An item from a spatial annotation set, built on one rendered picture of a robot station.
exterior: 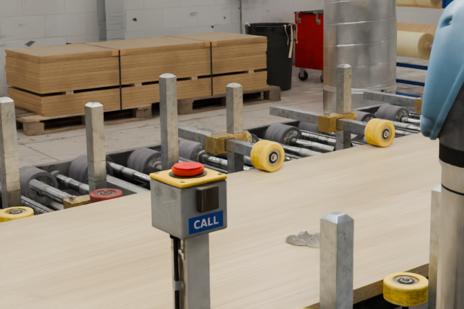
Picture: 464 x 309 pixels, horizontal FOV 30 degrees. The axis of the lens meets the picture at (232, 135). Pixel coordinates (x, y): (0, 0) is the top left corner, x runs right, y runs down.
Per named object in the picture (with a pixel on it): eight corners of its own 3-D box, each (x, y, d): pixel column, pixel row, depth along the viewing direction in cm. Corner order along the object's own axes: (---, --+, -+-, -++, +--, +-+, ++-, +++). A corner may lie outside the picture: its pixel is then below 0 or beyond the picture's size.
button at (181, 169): (210, 178, 106) (210, 165, 106) (184, 184, 104) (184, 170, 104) (191, 172, 110) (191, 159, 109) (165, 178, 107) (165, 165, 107)
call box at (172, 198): (228, 234, 108) (228, 173, 106) (182, 246, 103) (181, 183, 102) (195, 221, 113) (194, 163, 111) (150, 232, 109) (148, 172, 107)
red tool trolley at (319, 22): (365, 78, 1020) (366, 8, 1003) (322, 85, 970) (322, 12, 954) (334, 74, 1055) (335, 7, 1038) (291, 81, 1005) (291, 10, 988)
